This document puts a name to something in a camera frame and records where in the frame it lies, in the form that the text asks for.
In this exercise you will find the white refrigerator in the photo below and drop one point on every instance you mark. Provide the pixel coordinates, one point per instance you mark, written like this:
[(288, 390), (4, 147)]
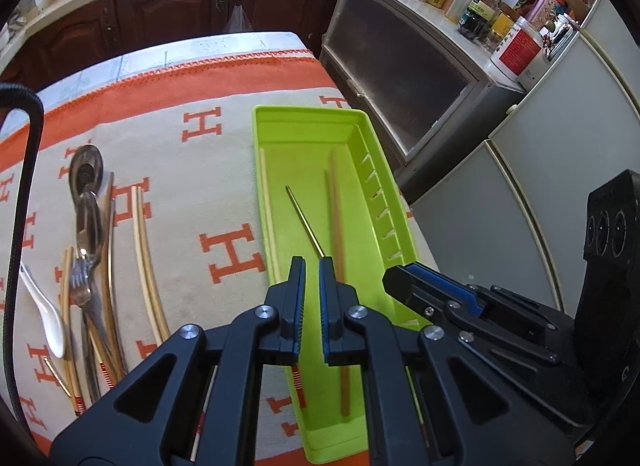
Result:
[(575, 145)]

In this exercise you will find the white jar red label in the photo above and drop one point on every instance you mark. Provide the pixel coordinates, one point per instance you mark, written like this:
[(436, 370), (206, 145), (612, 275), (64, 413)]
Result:
[(517, 53)]

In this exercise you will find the orange and beige printed blanket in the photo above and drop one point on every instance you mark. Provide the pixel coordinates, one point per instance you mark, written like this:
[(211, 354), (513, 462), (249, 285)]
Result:
[(200, 185)]

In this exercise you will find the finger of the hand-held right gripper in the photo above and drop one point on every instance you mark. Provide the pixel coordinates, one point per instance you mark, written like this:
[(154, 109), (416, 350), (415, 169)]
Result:
[(410, 296), (440, 281)]

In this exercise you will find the dark sauce bottle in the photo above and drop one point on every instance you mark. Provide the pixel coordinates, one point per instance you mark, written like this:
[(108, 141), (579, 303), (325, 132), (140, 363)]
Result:
[(475, 18)]

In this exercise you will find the brown wooden chopstick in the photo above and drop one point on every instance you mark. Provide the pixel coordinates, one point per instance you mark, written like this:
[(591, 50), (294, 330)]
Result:
[(336, 216), (330, 226)]

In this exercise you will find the clear plastic bag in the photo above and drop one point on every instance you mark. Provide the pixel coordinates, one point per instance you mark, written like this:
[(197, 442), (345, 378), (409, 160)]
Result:
[(237, 20)]

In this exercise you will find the dark wooden kitchen cabinet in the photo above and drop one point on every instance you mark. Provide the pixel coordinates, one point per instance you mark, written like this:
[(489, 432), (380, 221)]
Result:
[(165, 5)]

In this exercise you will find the white ceramic spoon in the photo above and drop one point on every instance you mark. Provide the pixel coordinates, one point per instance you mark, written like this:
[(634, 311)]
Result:
[(52, 331)]

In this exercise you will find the green plastic utensil tray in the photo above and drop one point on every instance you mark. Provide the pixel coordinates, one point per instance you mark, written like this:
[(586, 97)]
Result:
[(305, 155)]

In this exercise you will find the pink tumbler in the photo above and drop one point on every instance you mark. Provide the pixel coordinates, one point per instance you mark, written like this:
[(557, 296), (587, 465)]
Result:
[(544, 8)]

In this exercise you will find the metal fork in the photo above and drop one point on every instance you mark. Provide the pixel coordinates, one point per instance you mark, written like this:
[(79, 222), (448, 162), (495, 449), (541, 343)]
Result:
[(82, 276)]

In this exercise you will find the plain cream chopstick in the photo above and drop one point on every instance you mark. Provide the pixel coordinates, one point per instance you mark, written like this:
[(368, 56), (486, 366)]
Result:
[(141, 256), (150, 256)]

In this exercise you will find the large metal spoon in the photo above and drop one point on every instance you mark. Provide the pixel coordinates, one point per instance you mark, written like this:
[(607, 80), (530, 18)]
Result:
[(87, 168)]

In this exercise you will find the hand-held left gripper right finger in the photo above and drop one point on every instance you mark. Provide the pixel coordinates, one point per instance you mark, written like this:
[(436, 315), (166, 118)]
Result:
[(324, 298)]

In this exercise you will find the dark bamboo chopstick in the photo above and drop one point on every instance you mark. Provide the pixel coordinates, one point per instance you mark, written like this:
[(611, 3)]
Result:
[(114, 266), (107, 246)]

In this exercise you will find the floral white tablecloth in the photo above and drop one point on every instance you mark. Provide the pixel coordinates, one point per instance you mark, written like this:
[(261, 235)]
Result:
[(225, 43)]

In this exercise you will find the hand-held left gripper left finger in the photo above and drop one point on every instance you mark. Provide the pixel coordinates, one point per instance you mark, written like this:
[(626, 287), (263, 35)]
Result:
[(300, 298)]

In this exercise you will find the small metal spoon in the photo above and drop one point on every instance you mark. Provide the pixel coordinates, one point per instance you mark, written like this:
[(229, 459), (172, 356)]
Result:
[(87, 226)]

